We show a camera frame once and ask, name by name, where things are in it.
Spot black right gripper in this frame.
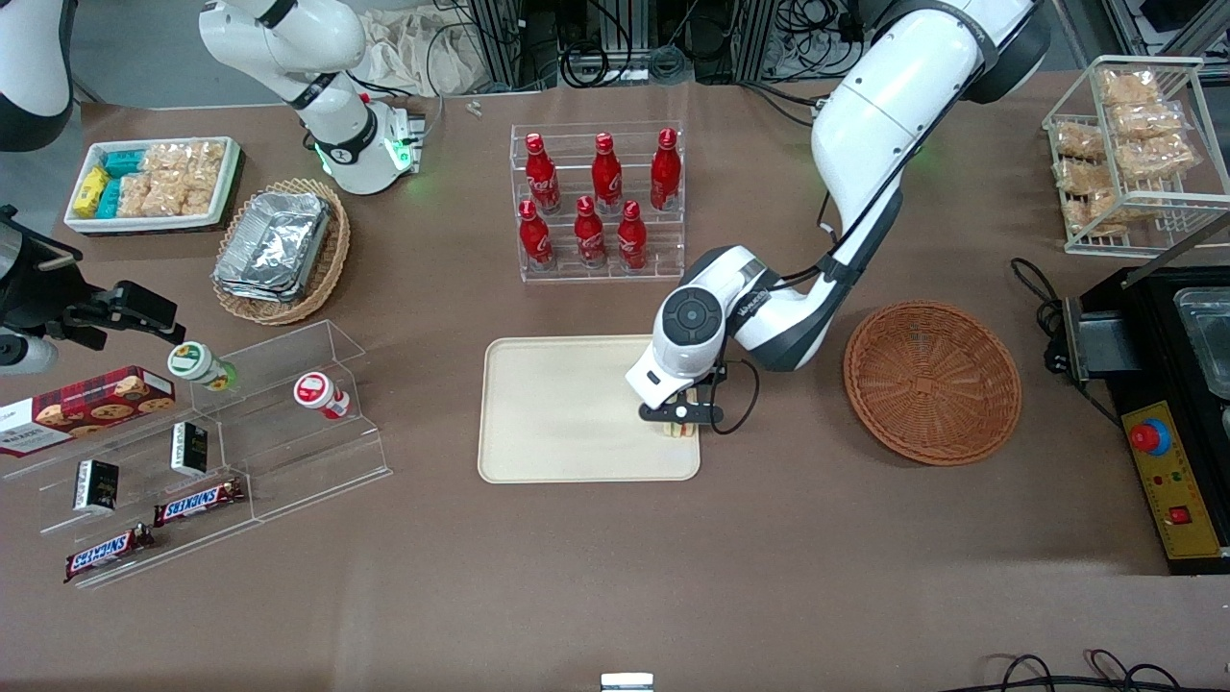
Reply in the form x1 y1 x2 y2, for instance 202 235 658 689
0 207 185 349

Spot white rectangular snack tray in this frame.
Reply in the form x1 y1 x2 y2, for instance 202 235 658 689
63 136 241 235

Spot silver foil tray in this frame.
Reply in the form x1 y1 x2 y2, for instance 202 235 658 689
215 279 307 306
212 191 333 294

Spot beige plastic tray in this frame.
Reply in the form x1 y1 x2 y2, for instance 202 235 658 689
478 334 701 483

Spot tan oval wicker basket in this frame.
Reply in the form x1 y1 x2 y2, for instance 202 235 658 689
210 178 352 327

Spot brown round wicker basket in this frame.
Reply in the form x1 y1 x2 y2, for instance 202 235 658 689
843 300 1022 467

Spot green lid yogurt bottle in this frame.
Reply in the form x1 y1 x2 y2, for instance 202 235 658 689
167 341 238 393

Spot red tartan cookie box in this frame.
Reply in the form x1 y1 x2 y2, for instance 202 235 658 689
0 365 177 457

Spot yellow snack packet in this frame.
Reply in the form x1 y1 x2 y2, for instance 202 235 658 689
73 165 109 219

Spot small black box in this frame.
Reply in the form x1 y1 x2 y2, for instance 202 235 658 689
171 421 209 479
74 459 120 513

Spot clear acrylic bottle rack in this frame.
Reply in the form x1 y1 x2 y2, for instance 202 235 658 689
509 121 687 283

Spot red cola bottle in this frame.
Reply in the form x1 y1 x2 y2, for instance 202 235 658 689
591 133 624 214
650 128 683 212
574 195 608 270
616 199 649 271
518 199 555 270
524 133 562 214

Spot clear acrylic stepped shelf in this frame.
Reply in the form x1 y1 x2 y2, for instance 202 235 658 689
188 319 393 525
0 384 258 589

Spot Snickers chocolate bar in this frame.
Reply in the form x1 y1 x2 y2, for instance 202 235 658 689
154 478 247 528
64 524 157 584

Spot red lid yogurt bottle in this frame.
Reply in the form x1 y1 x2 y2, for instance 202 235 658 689
293 371 352 421

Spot beige crumpled cloth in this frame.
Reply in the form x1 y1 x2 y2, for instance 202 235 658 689
360 8 481 97

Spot grey metal plate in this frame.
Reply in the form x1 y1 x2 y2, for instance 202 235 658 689
1062 296 1144 383

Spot fried snack bag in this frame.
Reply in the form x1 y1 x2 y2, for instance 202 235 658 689
1098 69 1166 105
1108 101 1185 140
1052 123 1106 160
1055 159 1116 195
1119 135 1197 182
1067 190 1130 235

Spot black appliance housing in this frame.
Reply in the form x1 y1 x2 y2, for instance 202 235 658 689
1062 266 1230 576

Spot yellow control panel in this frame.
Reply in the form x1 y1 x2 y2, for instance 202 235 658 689
1121 401 1229 560

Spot grey metal bar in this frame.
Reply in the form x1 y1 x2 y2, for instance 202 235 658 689
1120 213 1230 289

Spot clear metal-rimmed container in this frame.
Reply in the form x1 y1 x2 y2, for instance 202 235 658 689
1174 286 1230 400

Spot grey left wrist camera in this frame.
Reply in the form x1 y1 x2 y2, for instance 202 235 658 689
640 402 725 428

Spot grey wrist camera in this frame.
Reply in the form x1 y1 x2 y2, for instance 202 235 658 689
0 332 61 376
640 402 725 428

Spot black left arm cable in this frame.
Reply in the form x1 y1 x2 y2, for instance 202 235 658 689
716 163 909 438

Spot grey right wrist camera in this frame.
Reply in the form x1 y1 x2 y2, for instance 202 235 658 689
0 332 61 376

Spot black base cables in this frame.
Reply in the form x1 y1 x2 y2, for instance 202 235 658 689
740 79 829 126

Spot black coiled cable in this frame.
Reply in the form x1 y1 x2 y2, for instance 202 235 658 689
560 43 640 89

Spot black appliance power cable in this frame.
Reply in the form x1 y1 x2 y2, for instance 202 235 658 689
1011 258 1070 378

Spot aluminium frame rack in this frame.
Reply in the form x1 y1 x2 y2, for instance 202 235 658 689
468 0 799 92

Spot black floor cables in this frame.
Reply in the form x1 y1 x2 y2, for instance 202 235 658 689
961 650 1230 692

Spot white wire rack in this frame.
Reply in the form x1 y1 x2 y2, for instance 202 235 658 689
1043 55 1230 258

